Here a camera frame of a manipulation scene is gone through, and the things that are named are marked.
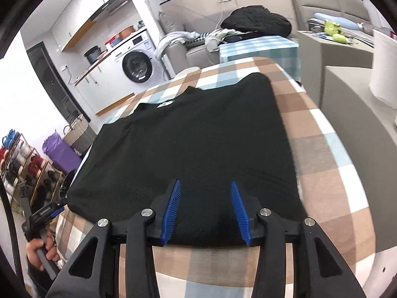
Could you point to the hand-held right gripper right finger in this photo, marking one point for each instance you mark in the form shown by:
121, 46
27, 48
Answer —
240, 214

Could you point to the green plush toy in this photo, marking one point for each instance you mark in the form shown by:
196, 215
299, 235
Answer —
333, 29

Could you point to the teal checkered cloth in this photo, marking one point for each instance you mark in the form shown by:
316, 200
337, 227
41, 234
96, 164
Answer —
263, 48

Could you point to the dark cooking pot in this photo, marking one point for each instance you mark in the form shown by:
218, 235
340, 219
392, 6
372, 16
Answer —
92, 56

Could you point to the white round stool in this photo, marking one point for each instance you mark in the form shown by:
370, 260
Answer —
187, 71

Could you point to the woven basket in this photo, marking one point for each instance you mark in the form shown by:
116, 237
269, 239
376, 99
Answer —
82, 133

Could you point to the black knit sweater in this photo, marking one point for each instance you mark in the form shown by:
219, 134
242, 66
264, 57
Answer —
201, 146

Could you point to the light blue pillow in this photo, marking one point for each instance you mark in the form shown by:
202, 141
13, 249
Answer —
338, 18

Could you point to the white wall cabinet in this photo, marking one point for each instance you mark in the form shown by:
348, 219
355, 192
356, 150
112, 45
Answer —
83, 15

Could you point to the wooden shoe rack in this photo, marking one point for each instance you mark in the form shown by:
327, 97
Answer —
24, 167

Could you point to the black quilted jacket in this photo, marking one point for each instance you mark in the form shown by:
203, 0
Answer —
257, 20

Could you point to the white counter with wooden top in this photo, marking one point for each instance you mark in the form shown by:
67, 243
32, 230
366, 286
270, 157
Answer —
105, 90

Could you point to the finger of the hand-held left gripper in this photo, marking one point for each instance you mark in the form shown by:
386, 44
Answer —
57, 212
65, 189

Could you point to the grey cabinet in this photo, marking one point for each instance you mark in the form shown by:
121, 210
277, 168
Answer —
341, 56

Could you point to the light grey garment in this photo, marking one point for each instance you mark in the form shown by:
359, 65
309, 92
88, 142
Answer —
167, 42

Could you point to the pale green grey garment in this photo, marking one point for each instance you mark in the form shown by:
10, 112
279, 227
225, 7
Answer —
217, 38

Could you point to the brown blue checkered tablecloth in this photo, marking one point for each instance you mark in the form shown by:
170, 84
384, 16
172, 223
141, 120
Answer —
325, 177

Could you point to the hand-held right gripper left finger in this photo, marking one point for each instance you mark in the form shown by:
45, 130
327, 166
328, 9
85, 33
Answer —
172, 211

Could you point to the black glass door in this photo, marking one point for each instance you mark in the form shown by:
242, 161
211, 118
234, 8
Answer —
52, 80

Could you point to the red basin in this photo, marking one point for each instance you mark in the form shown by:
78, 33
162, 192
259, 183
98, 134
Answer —
124, 34

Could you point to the grey sofa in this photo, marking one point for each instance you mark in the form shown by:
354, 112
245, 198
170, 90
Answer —
198, 54

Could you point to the black white checkered pillow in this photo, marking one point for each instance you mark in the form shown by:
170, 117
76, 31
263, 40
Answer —
198, 39

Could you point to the grey upholstered block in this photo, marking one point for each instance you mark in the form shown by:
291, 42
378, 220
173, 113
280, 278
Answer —
366, 130

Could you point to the white washing machine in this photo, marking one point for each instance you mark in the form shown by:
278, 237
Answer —
136, 66

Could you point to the purple bag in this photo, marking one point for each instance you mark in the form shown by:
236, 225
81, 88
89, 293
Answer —
60, 153

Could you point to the person's left hand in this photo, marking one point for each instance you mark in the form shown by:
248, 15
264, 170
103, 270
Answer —
49, 251

